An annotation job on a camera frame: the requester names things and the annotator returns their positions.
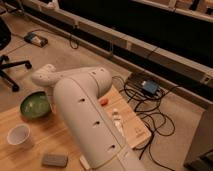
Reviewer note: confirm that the green ceramic bowl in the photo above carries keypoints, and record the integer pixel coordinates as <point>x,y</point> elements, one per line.
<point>35,106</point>

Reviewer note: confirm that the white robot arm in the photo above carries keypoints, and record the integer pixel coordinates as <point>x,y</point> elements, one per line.
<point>75,94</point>

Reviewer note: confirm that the orange marker pen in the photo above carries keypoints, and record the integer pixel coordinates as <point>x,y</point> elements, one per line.
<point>103,101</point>

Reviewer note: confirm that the small white bottle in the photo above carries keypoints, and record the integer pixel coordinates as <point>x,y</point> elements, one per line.
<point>118,121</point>

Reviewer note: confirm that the blue black power adapter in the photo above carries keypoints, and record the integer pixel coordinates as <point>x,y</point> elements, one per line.
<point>150,87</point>

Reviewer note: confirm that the beige sponge block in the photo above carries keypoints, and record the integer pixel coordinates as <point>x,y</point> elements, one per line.
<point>84,163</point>

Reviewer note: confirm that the grey sponge block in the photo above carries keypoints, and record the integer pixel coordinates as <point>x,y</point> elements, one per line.
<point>54,160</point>

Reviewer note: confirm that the white paper cup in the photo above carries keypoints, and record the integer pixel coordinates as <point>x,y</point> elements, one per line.
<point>20,136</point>

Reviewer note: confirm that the black office chair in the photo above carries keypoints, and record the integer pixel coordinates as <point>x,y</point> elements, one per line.
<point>5,38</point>

